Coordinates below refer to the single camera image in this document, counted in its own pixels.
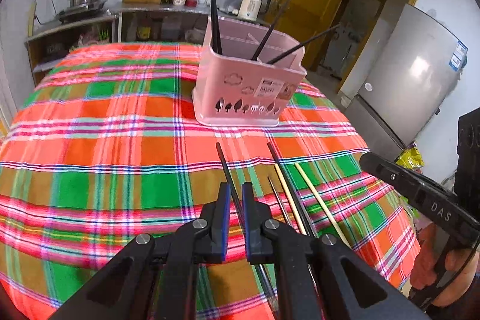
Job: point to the black chopstick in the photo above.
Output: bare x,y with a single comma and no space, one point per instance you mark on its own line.
216,5
213,5
267,35
284,213
301,209
302,44
260,269

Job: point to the beige wooden chopstick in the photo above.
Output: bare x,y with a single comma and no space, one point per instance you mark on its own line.
323,205

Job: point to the silver refrigerator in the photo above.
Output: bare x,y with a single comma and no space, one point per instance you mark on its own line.
418,67

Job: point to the metal kitchen shelf counter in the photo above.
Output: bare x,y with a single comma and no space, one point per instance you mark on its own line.
47,45

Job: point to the pink plastic utensil holder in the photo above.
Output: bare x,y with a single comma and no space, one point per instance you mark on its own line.
232,90

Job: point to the plaid colourful tablecloth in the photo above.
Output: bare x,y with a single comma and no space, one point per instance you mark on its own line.
107,147

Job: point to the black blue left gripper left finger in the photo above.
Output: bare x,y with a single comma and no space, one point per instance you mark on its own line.
155,278

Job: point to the white electric kettle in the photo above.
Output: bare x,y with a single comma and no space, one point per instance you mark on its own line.
252,9

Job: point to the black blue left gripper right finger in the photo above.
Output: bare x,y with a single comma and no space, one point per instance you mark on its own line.
318,278

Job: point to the yellow snack bag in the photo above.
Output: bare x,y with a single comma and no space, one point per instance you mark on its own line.
411,158

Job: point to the black chopstick in holder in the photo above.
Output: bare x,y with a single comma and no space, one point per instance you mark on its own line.
216,5
213,5
302,44
267,35

